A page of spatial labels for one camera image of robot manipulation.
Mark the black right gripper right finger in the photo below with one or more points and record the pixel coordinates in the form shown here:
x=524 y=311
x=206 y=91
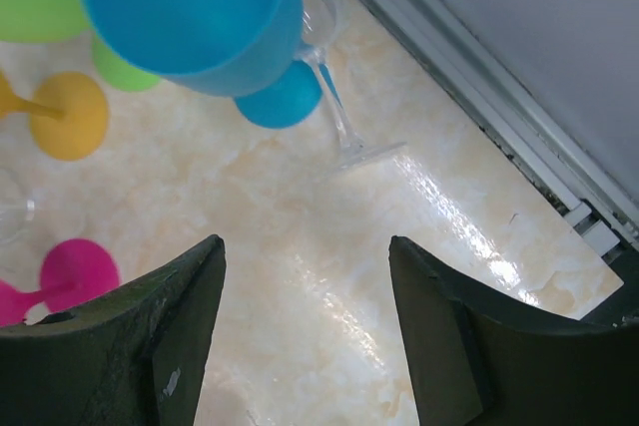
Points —
x=477 y=356

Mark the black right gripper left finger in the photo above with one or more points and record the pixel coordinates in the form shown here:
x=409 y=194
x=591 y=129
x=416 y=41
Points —
x=134 y=356

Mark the magenta wine glass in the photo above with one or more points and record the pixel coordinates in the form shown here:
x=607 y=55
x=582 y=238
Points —
x=73 y=272

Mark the clear wine glass back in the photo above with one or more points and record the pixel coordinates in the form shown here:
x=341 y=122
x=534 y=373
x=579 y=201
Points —
x=17 y=206

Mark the clear wine glass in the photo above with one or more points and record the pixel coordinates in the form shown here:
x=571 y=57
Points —
x=17 y=206
x=320 y=22

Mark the yellow wine glass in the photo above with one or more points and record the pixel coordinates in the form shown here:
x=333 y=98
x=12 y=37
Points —
x=68 y=114

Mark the blue wine glass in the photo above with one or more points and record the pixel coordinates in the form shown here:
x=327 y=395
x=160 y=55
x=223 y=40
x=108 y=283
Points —
x=246 y=50

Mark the green wine glass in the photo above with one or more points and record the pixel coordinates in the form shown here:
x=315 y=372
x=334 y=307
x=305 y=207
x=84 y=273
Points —
x=44 y=22

